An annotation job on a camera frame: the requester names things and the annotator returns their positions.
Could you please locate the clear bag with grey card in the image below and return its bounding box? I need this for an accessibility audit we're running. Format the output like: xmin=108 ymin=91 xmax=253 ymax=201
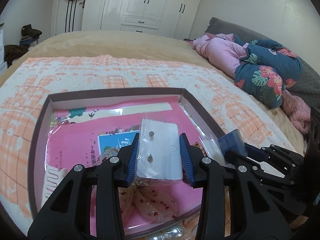
xmin=135 ymin=118 xmax=183 ymax=186

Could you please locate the white ridged hair clip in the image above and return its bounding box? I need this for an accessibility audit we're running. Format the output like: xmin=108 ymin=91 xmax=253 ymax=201
xmin=41 ymin=165 xmax=68 ymax=206

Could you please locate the pearl bead hair accessory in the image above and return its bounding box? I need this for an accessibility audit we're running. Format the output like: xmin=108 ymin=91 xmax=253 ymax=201
xmin=144 ymin=225 xmax=189 ymax=240

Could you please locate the pink picture book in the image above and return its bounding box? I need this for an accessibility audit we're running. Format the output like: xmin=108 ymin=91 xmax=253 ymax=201
xmin=46 ymin=102 xmax=203 ymax=230

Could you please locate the blue floral quilt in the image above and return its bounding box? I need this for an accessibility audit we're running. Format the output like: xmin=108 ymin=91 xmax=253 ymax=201
xmin=234 ymin=39 xmax=303 ymax=109

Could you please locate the sheer dotted fabric bow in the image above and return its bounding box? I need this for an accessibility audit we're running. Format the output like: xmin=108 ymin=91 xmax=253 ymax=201
xmin=118 ymin=183 xmax=179 ymax=222

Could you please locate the dark clothes pile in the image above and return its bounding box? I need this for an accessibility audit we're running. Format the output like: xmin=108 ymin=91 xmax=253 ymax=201
xmin=4 ymin=24 xmax=42 ymax=67

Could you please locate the shallow brown cardboard box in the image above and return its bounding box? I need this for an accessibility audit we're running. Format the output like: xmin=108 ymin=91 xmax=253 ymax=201
xmin=27 ymin=87 xmax=226 ymax=239

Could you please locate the peach patterned blanket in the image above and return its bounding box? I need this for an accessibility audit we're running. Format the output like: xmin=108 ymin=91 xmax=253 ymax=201
xmin=1 ymin=55 xmax=303 ymax=234

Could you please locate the pink knitted garment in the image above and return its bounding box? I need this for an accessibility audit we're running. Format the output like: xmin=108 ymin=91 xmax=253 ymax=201
xmin=281 ymin=90 xmax=311 ymax=134

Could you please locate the pink quilt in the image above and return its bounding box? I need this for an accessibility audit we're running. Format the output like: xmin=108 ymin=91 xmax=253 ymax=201
xmin=189 ymin=33 xmax=248 ymax=79

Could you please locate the white wardrobe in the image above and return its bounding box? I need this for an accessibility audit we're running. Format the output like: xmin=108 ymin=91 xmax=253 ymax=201
xmin=81 ymin=0 xmax=200 ymax=40

